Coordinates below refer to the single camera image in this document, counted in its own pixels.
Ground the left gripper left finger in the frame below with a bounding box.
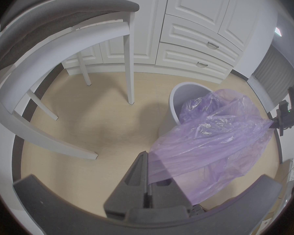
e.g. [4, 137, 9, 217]
[104, 150, 149, 217]

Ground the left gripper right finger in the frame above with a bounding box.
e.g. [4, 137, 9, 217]
[148, 153, 193, 213]

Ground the purple plastic bag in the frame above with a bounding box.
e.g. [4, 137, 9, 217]
[148, 89, 275, 205]

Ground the white trash bin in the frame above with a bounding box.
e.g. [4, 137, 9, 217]
[158, 82, 215, 137]

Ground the grey curtain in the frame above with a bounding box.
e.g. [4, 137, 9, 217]
[253, 46, 294, 107]

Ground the white wardrobe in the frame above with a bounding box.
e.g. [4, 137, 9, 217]
[61, 0, 279, 84]

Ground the grey and white chair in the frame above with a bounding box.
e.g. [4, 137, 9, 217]
[0, 0, 140, 160]

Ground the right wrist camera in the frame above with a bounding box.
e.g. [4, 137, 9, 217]
[277, 101, 289, 114]

